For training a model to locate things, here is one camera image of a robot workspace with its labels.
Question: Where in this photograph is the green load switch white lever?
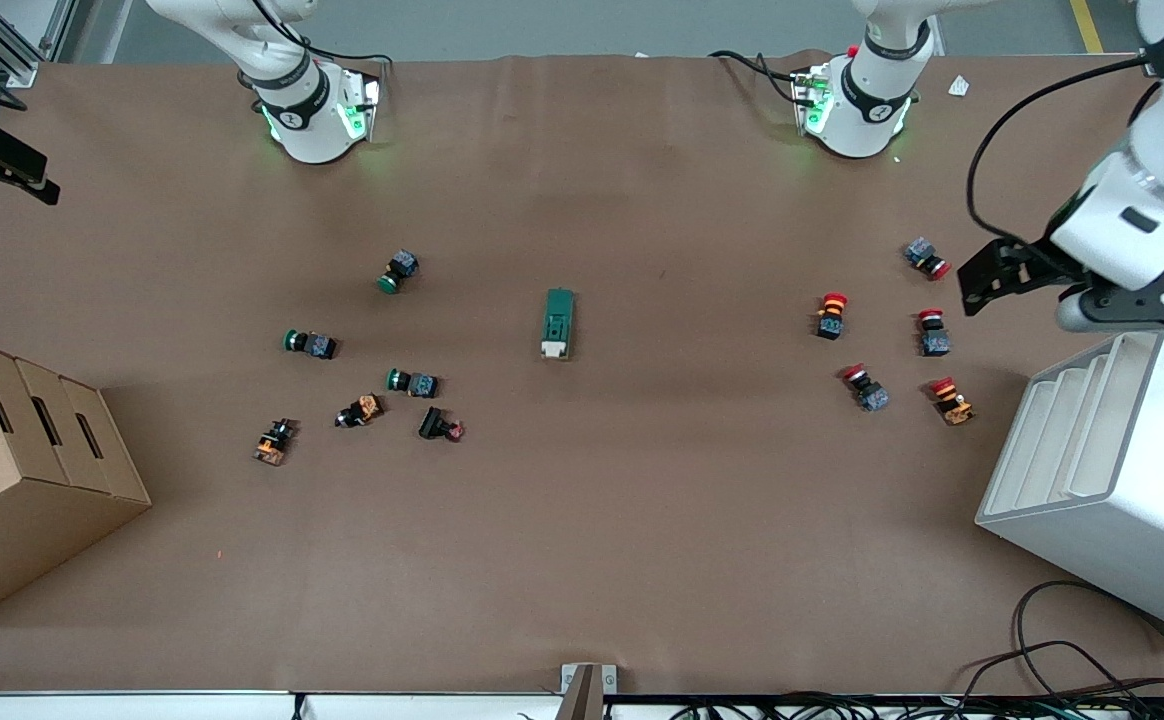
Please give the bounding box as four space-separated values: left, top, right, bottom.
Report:
540 288 577 361

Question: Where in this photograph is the red push button orange block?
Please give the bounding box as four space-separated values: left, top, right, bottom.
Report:
929 376 976 427
814 292 850 341

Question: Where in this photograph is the white stepped plastic rack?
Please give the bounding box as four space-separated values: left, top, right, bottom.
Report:
975 325 1164 643

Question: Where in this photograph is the brown cardboard box with slots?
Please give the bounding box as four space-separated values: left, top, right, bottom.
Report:
0 334 153 629

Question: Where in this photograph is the black push button orange block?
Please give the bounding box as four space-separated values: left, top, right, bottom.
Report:
335 394 385 429
253 418 298 467

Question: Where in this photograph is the brown paper table cover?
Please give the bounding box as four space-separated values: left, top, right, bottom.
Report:
0 50 1164 696

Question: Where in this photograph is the aluminium frame profile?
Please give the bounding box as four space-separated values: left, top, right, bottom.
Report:
0 0 78 89

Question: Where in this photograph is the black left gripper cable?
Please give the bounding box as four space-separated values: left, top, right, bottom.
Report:
967 55 1158 246

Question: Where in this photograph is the black arm base cable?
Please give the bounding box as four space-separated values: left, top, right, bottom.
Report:
710 50 809 106

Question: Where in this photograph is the looped black cable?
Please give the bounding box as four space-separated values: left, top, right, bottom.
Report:
1012 580 1164 701

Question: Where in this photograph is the black cable bundle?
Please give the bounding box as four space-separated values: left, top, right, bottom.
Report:
632 640 1164 720

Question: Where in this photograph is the black switch with red lens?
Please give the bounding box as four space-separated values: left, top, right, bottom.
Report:
418 406 466 443

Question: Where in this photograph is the white table edge rail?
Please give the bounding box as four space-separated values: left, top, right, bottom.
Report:
0 690 563 720

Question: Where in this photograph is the small metal bracket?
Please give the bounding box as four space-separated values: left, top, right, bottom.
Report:
560 663 619 720

